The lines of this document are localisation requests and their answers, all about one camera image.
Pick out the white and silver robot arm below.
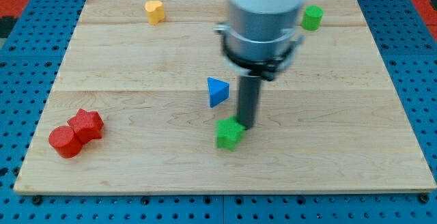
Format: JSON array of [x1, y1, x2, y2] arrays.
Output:
[[216, 0, 305, 81]]

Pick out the green star block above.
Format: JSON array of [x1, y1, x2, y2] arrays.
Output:
[[216, 116, 246, 152]]

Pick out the red star block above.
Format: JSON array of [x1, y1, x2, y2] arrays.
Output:
[[67, 109, 104, 145]]

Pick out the blue triangle block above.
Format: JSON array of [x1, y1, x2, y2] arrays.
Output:
[[207, 77, 229, 108]]

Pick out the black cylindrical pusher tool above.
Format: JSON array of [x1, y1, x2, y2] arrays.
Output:
[[236, 76, 262, 130]]

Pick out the light wooden board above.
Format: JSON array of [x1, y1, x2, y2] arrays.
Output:
[[14, 0, 436, 195]]

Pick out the yellow heart block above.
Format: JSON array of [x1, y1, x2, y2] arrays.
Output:
[[144, 0, 165, 25]]

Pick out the green cylinder block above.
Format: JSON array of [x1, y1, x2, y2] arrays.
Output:
[[301, 5, 324, 31]]

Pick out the red cylinder block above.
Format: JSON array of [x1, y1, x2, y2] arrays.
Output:
[[48, 126, 83, 158]]

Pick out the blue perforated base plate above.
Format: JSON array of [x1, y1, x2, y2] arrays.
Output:
[[1, 0, 436, 223]]

